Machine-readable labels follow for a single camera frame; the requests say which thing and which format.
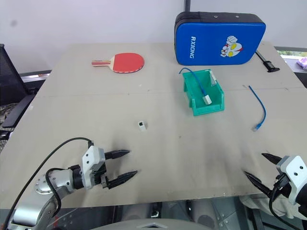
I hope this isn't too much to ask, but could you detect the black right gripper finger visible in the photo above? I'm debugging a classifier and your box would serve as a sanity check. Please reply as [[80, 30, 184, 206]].
[[243, 170, 274, 199], [261, 153, 283, 165]]

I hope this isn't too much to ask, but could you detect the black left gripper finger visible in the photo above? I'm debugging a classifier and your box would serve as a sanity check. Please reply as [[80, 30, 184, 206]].
[[106, 170, 139, 190], [105, 149, 131, 160]]

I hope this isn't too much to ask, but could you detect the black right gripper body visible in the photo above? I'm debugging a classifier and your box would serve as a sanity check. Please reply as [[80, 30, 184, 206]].
[[272, 167, 292, 200]]

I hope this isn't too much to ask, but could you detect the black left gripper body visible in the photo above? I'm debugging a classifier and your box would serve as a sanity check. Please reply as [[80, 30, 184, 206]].
[[90, 153, 109, 190]]

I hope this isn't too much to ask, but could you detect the grey robot torso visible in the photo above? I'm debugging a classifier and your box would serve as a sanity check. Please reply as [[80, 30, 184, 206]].
[[94, 217, 211, 230]]

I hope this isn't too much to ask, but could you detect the red table tennis paddle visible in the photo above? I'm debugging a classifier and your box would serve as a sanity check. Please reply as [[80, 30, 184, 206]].
[[91, 52, 146, 74]]

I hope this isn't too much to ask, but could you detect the green plastic bin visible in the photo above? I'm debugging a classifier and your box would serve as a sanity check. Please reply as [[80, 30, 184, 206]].
[[182, 69, 225, 117]]

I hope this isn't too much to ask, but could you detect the black clamp bar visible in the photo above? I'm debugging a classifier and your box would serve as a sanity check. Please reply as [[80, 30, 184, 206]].
[[255, 49, 281, 73]]

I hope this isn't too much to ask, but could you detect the pink purple object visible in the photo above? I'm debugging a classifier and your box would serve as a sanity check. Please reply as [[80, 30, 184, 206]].
[[295, 57, 307, 70]]

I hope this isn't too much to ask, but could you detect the black office chair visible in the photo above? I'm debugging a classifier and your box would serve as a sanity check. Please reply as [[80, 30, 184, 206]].
[[0, 44, 39, 142]]

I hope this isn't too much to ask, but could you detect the blue RXIONG kick pad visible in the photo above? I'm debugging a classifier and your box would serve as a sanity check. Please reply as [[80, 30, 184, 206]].
[[174, 11, 267, 66]]

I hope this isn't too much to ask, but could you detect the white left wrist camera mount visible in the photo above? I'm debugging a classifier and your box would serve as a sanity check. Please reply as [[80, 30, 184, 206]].
[[81, 145, 106, 191]]

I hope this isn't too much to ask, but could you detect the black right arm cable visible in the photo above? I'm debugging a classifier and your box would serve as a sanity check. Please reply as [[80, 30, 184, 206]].
[[268, 176, 302, 220]]

